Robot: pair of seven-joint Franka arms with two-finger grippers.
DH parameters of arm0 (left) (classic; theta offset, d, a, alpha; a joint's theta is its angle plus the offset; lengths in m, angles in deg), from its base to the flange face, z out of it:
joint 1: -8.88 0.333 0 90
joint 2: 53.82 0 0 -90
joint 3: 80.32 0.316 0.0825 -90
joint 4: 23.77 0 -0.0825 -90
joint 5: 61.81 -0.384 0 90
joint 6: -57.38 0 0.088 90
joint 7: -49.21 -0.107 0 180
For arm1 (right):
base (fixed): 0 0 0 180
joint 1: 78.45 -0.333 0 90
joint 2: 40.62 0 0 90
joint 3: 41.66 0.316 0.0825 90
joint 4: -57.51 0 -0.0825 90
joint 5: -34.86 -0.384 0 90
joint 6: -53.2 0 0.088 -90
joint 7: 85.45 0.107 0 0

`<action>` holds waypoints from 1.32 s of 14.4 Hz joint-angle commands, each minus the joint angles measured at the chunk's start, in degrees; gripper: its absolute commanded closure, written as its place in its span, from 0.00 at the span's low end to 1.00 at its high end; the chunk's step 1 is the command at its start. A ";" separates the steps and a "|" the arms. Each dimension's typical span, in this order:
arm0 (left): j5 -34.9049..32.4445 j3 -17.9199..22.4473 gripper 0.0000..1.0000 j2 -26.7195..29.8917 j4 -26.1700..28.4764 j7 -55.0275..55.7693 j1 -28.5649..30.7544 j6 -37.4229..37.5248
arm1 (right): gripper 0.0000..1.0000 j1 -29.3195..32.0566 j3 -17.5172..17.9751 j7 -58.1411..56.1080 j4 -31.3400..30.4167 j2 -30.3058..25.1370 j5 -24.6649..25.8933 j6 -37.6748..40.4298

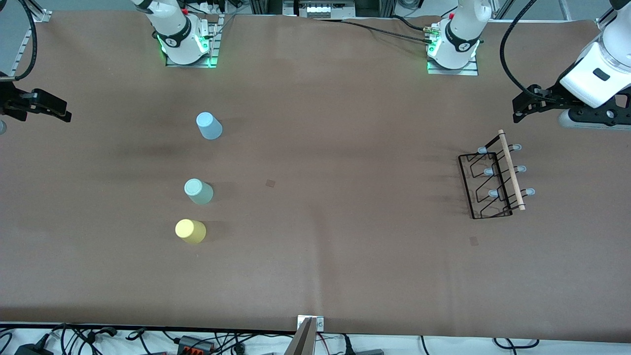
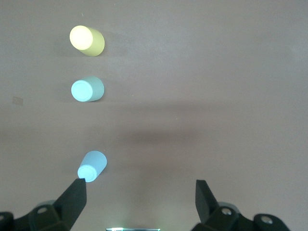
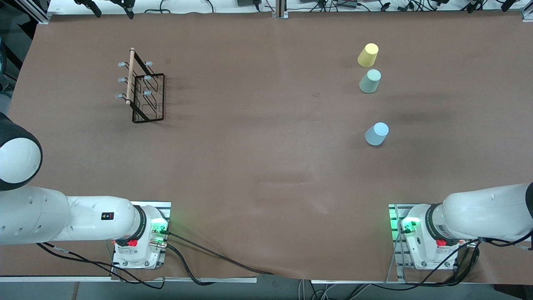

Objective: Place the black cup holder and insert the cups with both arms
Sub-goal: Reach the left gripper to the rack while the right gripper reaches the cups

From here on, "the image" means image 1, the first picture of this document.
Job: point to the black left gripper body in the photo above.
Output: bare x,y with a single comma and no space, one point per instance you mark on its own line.
555,95

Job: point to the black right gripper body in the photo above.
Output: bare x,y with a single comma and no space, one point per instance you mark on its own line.
11,98

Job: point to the pale green plastic cup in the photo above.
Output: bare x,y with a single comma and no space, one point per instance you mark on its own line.
199,192

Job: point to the yellow plastic cup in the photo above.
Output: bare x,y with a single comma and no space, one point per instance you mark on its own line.
190,231

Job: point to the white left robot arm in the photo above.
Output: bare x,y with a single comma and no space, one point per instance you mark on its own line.
463,29

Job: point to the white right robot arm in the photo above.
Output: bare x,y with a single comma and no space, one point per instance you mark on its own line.
172,29

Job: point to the light blue plastic cup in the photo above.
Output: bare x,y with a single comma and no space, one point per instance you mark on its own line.
209,127

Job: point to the white power strip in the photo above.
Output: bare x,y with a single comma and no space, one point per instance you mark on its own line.
217,7

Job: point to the brown table cover sheet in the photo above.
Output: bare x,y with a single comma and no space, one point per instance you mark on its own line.
394,276

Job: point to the white terminal block unit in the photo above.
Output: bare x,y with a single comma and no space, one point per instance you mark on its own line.
320,10

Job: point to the black power adapter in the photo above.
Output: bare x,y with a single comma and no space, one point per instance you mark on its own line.
32,350

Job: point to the black orange connector box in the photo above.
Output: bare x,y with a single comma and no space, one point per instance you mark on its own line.
194,344

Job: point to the perforated metal rail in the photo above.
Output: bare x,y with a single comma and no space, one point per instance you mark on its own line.
20,52

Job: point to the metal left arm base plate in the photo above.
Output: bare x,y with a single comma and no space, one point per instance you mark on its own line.
468,70

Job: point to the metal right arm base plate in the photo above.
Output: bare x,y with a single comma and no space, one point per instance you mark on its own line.
213,49

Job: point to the small metal bracket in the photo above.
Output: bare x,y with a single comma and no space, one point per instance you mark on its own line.
319,324

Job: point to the grey camera mounting pole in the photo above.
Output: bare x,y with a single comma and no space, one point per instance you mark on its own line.
301,342

